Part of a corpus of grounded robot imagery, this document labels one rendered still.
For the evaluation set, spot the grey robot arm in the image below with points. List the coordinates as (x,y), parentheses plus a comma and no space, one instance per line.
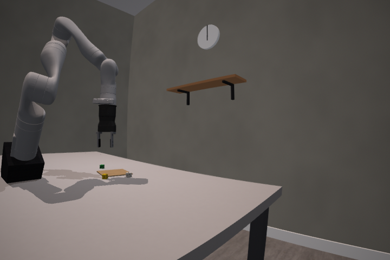
(42,89)

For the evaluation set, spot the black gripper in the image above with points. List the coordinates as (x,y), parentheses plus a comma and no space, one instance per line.
(107,114)

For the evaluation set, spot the tan square mat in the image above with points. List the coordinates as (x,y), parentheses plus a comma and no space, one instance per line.
(112,173)

